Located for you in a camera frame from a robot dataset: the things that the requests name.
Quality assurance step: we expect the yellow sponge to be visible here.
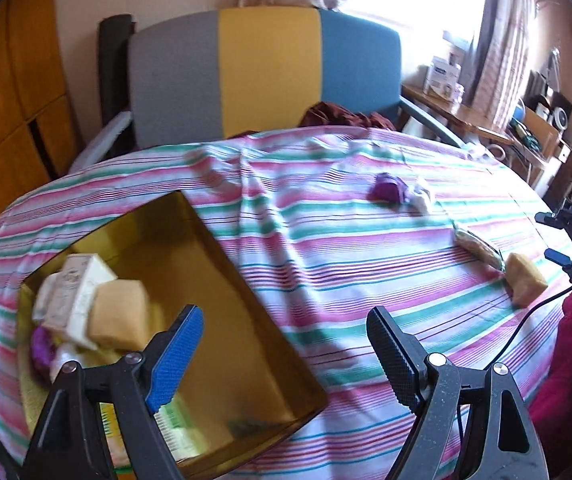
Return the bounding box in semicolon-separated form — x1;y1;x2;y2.
504;252;548;308

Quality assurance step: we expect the black rolled mat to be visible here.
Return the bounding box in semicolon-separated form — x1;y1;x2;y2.
97;14;135;127

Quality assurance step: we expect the white plastic ball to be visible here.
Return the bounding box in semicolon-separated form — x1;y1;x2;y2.
50;342;84;382
406;184;434;216

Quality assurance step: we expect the yellow sponge block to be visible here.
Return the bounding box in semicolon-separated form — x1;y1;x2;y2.
86;280;150;351

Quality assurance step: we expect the wooden wardrobe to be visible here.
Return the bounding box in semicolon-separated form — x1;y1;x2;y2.
0;0;82;214

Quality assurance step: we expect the large white medicine box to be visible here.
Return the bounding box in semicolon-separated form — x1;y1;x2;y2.
31;254;117;350

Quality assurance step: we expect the yellow green biscuit packet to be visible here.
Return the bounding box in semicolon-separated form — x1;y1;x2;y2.
453;224;505;272

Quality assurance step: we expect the wooden desk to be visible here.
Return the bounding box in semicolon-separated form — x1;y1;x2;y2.
401;84;548;169

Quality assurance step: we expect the striped bed sheet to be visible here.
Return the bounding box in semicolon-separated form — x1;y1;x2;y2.
0;127;572;479

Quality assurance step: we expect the dark red cloth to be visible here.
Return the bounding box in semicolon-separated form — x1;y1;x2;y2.
298;101;396;131

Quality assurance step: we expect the gold tin box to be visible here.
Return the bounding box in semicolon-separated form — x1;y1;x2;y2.
17;192;327;479

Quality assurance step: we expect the purple snack packet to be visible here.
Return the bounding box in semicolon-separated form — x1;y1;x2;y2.
368;172;408;205
30;326;56;382

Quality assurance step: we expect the grey yellow blue chair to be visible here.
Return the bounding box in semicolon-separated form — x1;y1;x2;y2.
70;6;464;171

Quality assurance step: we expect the white carton on desk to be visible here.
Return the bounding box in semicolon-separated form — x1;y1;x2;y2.
423;56;462;103

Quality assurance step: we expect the small green white box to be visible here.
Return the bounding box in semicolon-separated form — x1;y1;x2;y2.
155;393;207;463

